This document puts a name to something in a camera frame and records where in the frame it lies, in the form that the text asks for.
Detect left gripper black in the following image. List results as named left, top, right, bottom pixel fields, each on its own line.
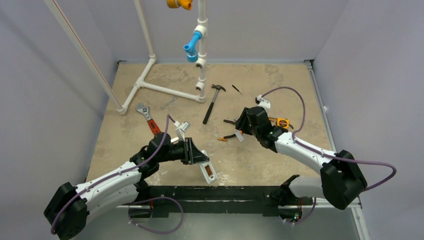
left=157, top=137, right=209, bottom=165

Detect white battery cover with label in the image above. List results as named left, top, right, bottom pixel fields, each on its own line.
left=234, top=129, right=244, bottom=142

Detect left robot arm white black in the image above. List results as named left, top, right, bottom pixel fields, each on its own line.
left=43, top=132, right=217, bottom=240

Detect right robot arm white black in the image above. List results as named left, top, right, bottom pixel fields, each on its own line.
left=235, top=106, right=368, bottom=210

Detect orange black pliers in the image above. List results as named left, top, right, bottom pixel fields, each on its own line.
left=217, top=119, right=236, bottom=142

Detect small black screwdriver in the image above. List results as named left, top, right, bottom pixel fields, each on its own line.
left=231, top=84, right=243, bottom=95

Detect yellow tape measure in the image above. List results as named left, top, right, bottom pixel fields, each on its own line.
left=275, top=118, right=294, bottom=130

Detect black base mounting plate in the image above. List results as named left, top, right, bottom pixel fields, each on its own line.
left=130, top=185, right=313, bottom=219

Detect silver flat wrench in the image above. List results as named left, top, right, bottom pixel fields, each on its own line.
left=160, top=96, right=178, bottom=111

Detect red adjustable wrench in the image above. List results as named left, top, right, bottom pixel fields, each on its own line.
left=136, top=102, right=161, bottom=135

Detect blue pipe fitting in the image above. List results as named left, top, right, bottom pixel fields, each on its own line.
left=183, top=31, right=203, bottom=63

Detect orange pipe fitting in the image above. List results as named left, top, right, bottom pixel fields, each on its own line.
left=166, top=0, right=193, bottom=11

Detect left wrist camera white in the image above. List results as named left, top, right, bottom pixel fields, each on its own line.
left=173, top=121, right=191, bottom=141

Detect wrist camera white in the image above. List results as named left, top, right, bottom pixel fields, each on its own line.
left=255, top=95, right=271, bottom=111
left=173, top=121, right=191, bottom=141

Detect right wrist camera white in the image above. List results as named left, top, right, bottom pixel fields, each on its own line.
left=255, top=95, right=271, bottom=111

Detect black handled claw hammer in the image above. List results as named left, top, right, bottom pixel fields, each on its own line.
left=202, top=84, right=226, bottom=125

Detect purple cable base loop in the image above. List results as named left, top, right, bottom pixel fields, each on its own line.
left=126, top=196, right=185, bottom=235

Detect white PVC pipe frame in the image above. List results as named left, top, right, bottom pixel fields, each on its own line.
left=45, top=0, right=208, bottom=116

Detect aluminium rail frame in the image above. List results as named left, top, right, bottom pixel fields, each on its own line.
left=67, top=183, right=370, bottom=240

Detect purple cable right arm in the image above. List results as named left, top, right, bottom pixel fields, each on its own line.
left=259, top=86, right=398, bottom=192

